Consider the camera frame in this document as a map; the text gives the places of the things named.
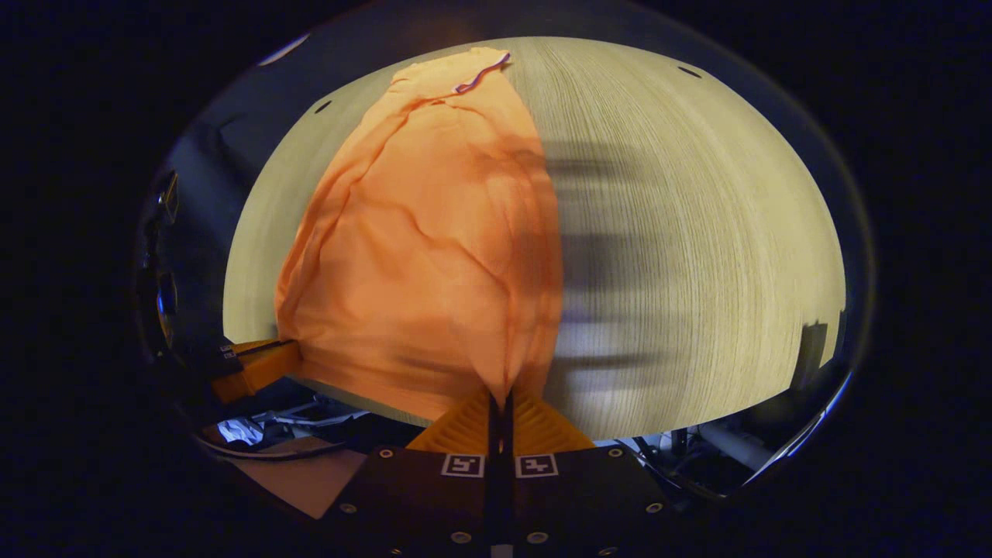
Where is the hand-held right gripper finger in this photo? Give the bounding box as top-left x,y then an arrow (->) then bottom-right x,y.
320,385 -> 501,558
504,385 -> 683,558

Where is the orange T-shirt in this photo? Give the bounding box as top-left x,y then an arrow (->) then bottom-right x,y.
275,46 -> 564,423

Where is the white crumpled paper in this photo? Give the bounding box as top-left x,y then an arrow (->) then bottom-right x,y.
219,418 -> 266,447

